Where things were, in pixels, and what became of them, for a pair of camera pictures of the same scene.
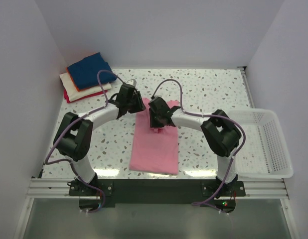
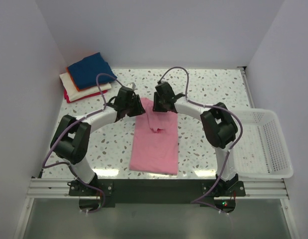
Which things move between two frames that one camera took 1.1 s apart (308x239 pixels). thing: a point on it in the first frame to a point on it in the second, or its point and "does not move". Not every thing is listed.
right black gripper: [153, 123] to [156, 108]
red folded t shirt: [68, 101] does not move
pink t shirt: [154, 149] does not move
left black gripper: [140, 106] does not move
